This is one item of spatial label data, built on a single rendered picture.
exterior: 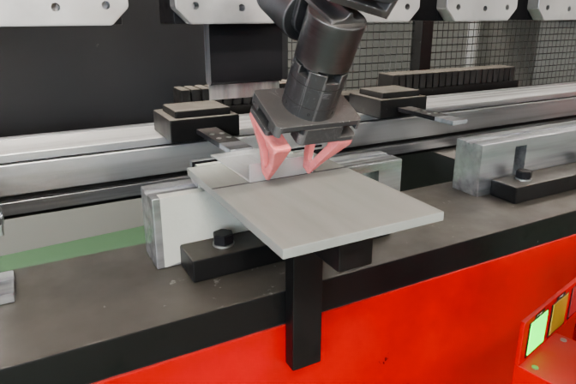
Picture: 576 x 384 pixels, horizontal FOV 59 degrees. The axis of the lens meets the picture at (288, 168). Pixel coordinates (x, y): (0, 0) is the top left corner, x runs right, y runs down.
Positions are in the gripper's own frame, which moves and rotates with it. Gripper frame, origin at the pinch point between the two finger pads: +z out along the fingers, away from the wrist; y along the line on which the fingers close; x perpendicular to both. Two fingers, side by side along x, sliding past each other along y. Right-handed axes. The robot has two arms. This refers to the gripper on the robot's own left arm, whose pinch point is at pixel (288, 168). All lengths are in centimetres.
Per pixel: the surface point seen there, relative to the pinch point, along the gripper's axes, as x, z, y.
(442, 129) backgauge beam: -26, 22, -59
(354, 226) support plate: 14.0, -5.8, 1.3
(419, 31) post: -80, 28, -96
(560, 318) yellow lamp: 23.7, 11.1, -32.5
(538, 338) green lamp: 25.0, 10.6, -26.3
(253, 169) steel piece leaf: -0.9, 0.4, 4.0
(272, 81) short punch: -14.3, -2.0, -3.9
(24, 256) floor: -147, 193, 30
